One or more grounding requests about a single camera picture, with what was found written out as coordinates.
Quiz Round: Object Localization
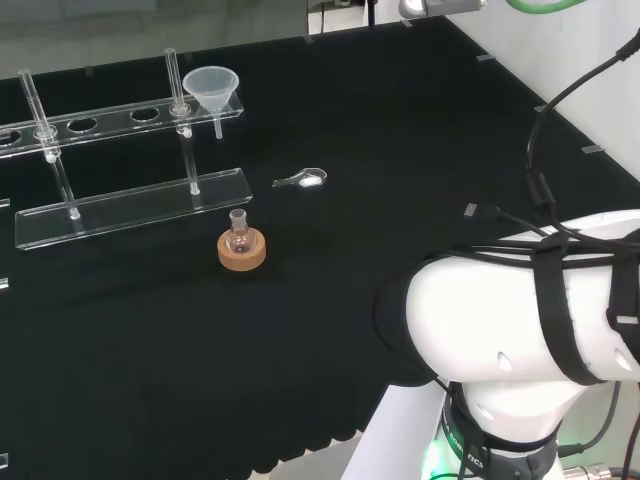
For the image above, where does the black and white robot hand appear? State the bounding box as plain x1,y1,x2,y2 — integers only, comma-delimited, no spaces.
398,0,489,19

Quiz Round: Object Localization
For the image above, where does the translucent plastic funnel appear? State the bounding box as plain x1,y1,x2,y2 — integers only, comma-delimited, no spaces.
181,67,242,141

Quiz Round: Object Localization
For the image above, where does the glass weighing funnel with powder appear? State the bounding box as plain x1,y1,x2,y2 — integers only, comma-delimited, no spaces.
271,167,329,191

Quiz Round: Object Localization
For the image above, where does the clear acrylic funnel stand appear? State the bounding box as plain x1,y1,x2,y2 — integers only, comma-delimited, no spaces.
0,47,254,252

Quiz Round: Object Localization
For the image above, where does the small round-bottom glass flask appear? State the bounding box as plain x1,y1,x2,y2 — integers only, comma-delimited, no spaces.
225,208,253,255

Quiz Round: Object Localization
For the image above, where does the black bench cloth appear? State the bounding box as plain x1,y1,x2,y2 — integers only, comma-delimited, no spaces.
0,14,640,477

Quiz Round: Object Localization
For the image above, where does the green cable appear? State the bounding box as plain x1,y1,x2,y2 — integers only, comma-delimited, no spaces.
504,0,569,12

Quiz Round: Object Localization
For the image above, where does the long black cable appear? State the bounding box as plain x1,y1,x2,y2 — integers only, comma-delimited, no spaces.
524,37,640,249

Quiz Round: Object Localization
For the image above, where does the cork ring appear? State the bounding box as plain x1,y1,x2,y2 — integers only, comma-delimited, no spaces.
217,227,267,274

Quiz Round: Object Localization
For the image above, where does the black cable with plug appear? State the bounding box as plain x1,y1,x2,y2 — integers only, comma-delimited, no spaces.
555,382,632,457

